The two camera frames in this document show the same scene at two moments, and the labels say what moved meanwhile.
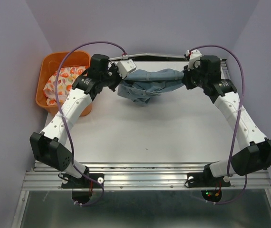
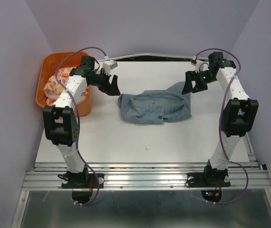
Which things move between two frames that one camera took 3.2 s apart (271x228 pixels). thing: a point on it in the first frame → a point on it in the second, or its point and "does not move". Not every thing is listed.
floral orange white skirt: x=65 y=77 does not move
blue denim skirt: x=141 y=85 → x=156 y=106
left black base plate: x=83 y=183 does not move
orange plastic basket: x=50 y=63 does not move
